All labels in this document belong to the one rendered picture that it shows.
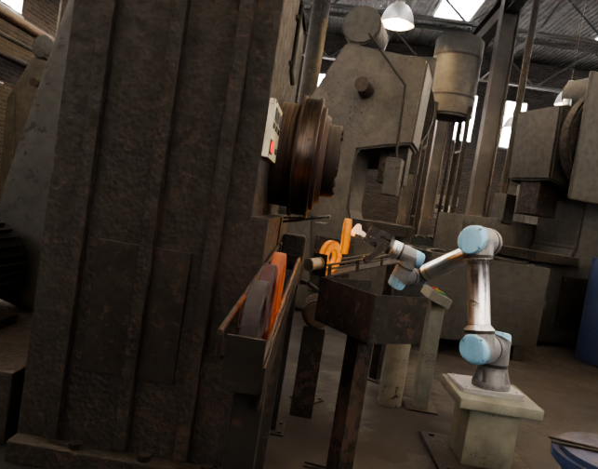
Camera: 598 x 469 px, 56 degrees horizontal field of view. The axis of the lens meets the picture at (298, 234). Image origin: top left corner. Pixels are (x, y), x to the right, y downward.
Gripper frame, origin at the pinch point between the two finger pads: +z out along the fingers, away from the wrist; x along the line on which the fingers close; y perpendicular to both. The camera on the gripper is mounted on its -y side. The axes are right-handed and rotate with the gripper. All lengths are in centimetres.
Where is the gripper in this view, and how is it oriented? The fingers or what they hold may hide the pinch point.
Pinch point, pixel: (347, 232)
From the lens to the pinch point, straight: 248.0
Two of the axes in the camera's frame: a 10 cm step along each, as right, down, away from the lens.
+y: 4.2, -9.0, -0.4
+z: -9.0, -4.3, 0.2
